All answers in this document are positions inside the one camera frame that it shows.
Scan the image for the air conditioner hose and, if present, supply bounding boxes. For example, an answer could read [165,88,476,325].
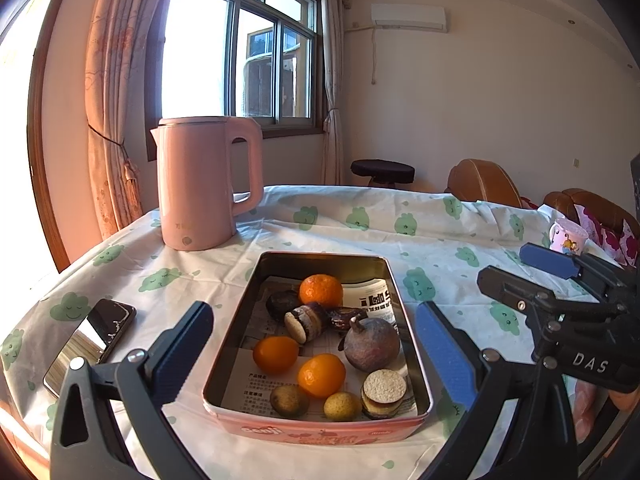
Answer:
[345,22,378,86]

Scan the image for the person's right hand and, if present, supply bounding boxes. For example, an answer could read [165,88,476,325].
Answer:
[574,379,640,443]

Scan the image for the brown leather sofa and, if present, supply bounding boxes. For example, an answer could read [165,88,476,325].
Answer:
[445,158,633,241]

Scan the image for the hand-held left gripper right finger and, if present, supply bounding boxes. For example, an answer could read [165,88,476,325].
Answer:
[415,301,580,480]

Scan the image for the large rough-skinned orange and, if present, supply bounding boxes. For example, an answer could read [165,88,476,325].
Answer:
[299,273,345,308]

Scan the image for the dark round fruit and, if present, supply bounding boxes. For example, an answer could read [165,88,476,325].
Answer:
[265,290,301,321]

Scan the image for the pink cartoon cup with lid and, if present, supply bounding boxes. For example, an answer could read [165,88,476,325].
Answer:
[549,218,590,257]

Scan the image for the pink floral cushion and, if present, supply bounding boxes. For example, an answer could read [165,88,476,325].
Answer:
[575,204,640,266]

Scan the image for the brown pomegranate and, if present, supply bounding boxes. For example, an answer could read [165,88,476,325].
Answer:
[343,316,402,373]

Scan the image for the pink metal tin box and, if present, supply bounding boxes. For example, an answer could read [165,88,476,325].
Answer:
[202,251,434,448]

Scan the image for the wide pink patterned curtain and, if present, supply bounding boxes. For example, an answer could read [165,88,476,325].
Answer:
[84,0,176,241]

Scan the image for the wooden framed glass door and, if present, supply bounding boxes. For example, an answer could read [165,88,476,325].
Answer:
[0,0,71,273]

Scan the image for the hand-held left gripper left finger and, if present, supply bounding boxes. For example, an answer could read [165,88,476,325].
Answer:
[49,301,216,480]

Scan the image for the pink electric kettle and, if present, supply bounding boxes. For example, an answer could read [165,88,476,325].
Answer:
[150,116,265,252]

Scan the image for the sliding glass window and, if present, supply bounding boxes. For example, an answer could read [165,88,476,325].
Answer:
[145,0,326,136]

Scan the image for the white wall air conditioner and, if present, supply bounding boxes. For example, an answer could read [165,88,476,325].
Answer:
[370,3,447,33]

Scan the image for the narrow beige curtain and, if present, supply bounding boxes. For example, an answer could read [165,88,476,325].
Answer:
[320,0,348,186]

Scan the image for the round dark stool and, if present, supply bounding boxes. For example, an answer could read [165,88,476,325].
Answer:
[350,159,417,188]

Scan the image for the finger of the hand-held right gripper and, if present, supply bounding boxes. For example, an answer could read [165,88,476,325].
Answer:
[519,243,632,302]
[476,265,618,356]

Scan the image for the white tablecloth with green clouds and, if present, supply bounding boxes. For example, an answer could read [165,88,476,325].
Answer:
[0,185,640,480]

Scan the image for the smooth orange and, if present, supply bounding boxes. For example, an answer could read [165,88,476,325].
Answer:
[252,336,301,376]
[297,353,347,400]

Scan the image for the small yellow-brown round fruit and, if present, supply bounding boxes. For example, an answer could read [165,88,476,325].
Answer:
[323,391,363,422]
[270,384,311,418]

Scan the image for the black smartphone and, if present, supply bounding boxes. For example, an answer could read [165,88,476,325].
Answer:
[42,298,137,398]

